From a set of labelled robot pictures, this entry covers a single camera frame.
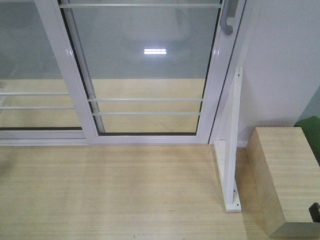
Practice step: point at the white outer door frame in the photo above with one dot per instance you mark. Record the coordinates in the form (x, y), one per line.
(229, 53)

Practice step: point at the grey door handle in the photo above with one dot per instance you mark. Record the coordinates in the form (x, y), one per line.
(229, 8)

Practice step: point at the light wooden step box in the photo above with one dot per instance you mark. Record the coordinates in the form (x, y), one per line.
(287, 177)

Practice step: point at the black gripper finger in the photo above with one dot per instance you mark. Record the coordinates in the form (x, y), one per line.
(314, 211)

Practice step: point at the white fixed glass panel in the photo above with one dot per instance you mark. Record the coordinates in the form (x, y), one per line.
(40, 93)

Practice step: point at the white sliding glass door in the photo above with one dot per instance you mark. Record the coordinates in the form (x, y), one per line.
(144, 67)

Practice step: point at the white wooden support brace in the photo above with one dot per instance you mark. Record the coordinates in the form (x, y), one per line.
(225, 148)

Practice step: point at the green cushion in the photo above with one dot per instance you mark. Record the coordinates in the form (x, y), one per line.
(311, 129)

